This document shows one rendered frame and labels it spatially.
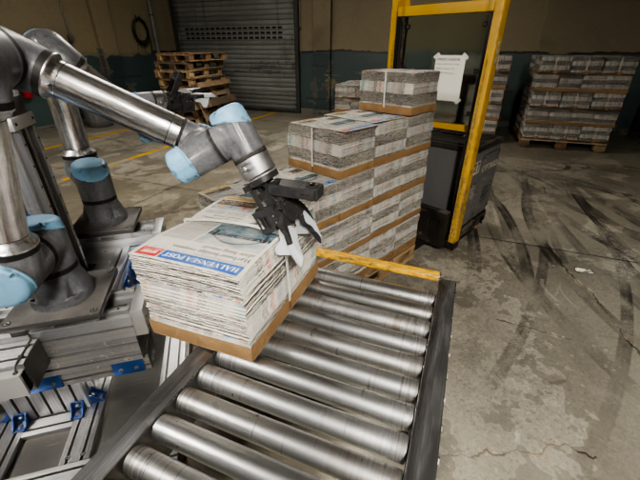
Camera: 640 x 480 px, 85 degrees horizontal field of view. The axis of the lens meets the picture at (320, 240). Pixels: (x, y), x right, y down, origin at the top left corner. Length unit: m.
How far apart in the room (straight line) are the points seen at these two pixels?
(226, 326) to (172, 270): 0.16
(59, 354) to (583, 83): 6.53
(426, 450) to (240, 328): 0.42
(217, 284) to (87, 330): 0.54
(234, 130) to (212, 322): 0.41
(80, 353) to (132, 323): 0.17
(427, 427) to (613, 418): 1.45
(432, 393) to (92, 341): 0.90
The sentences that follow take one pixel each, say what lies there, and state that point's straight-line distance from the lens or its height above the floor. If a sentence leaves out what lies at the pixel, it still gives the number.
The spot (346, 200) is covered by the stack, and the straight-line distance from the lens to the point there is 1.86.
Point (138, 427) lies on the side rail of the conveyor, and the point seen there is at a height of 0.80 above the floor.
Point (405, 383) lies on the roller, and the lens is 0.81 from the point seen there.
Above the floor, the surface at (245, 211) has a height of 1.03.
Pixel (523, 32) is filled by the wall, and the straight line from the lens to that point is 8.17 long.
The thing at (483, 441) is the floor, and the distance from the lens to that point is 1.79.
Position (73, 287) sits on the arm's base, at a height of 0.86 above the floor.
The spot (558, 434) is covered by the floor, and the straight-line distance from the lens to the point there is 1.94.
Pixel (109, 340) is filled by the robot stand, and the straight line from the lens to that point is 1.19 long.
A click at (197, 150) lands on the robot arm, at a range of 0.76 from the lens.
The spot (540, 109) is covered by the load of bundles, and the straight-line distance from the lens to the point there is 6.58.
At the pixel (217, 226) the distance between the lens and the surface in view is 0.91.
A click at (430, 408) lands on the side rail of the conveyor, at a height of 0.80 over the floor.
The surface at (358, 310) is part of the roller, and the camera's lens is 0.96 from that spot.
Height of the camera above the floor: 1.41
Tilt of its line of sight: 29 degrees down
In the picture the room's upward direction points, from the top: straight up
